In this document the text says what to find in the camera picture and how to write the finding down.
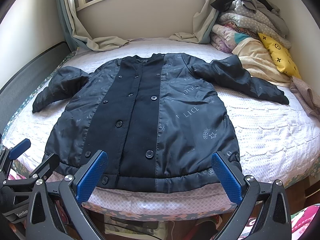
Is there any yellow patterned pillow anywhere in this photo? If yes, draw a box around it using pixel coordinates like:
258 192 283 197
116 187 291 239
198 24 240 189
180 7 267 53
258 33 301 79

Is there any grey dotted folded quilt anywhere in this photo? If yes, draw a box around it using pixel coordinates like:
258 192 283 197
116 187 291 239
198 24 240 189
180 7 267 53
218 0 291 49

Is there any beige curtain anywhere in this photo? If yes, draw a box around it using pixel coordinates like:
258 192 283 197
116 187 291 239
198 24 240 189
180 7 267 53
56 0 128 51
169 0 217 44

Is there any black police jacket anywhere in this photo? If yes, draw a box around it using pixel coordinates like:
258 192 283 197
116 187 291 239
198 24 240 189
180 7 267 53
32 53 289 193

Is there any dark grey headboard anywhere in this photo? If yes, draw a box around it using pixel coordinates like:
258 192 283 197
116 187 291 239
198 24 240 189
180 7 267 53
1 42 71 134

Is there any cream blanket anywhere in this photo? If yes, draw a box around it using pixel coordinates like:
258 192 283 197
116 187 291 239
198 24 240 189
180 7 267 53
232 37 290 87

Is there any pink floral folded quilt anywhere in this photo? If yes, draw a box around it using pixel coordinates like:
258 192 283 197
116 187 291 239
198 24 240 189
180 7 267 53
209 22 260 53

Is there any pink knitted cloth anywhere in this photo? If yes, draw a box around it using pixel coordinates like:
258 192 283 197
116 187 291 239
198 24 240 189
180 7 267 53
290 76 320 120

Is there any beige left curtain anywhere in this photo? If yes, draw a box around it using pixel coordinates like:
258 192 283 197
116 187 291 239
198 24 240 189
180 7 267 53
56 0 128 51

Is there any beige right curtain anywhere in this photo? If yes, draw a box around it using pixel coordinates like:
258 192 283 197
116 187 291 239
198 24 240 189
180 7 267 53
169 0 217 44

